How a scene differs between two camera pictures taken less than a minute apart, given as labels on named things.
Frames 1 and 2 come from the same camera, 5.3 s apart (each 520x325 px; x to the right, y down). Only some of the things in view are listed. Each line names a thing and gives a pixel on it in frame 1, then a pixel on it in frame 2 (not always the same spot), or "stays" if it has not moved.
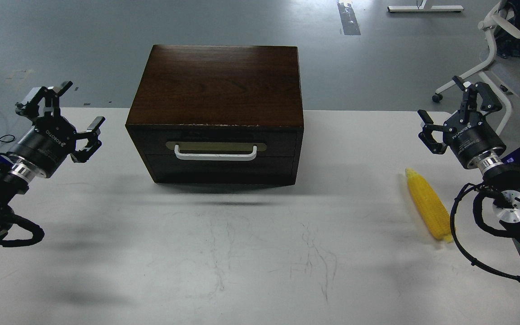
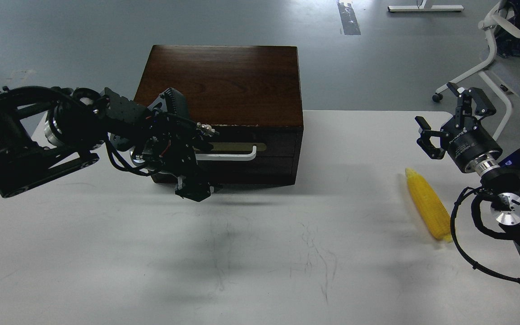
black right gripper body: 474,136 stays
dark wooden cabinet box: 220,114 stays
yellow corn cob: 431,205 stays
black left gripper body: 47,144 -> 171,150
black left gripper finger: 92,134 -> 195,187
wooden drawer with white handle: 218,145 stays
